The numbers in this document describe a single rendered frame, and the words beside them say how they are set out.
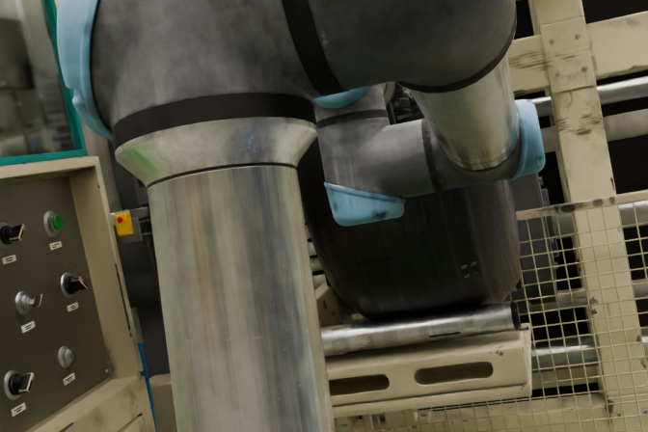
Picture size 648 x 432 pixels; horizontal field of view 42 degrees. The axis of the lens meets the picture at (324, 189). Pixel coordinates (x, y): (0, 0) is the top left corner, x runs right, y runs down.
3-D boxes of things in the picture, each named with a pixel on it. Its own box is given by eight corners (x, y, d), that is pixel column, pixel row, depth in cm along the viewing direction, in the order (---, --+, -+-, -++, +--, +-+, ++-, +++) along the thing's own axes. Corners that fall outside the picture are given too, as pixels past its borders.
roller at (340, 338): (309, 344, 140) (305, 364, 136) (301, 324, 137) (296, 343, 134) (520, 316, 131) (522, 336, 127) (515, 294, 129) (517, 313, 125)
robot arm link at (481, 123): (498, -223, 41) (530, 91, 87) (283, -160, 43) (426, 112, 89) (541, -6, 38) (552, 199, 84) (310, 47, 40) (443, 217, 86)
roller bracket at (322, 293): (284, 387, 132) (272, 326, 131) (339, 322, 170) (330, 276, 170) (304, 384, 131) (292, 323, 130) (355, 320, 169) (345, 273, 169)
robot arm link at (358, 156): (436, 211, 80) (416, 98, 81) (324, 230, 83) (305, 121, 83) (444, 209, 88) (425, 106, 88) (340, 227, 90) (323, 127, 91)
